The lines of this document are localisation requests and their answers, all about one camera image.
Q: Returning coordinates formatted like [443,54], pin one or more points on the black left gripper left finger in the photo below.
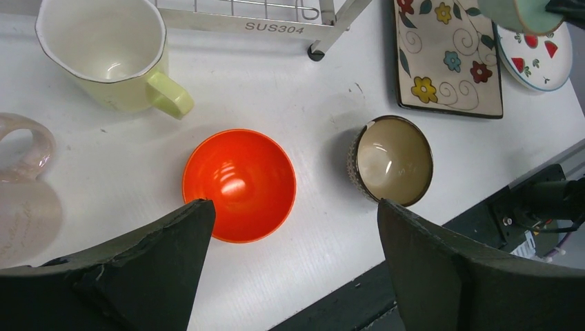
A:
[146,279]

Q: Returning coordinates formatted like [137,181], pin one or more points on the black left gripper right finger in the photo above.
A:
[443,280]

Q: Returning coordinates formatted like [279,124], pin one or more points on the brown patterned ceramic bowl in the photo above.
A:
[390,158]

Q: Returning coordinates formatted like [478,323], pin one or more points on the mint green ceramic bowl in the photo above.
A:
[522,16]

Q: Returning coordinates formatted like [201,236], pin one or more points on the stainless steel dish rack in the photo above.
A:
[316,21]

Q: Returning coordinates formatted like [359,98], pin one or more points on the translucent pink glass mug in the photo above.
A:
[31,212]

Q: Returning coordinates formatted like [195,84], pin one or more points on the orange plastic bowl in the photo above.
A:
[249,178]

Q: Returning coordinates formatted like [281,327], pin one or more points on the square flower pattern plate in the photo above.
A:
[447,59]

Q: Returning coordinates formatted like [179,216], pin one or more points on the pale yellow ceramic mug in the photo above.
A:
[115,51]

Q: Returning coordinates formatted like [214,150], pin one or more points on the watermelon pattern round plate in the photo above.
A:
[540,63]

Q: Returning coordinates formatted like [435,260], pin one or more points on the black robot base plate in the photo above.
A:
[513,220]

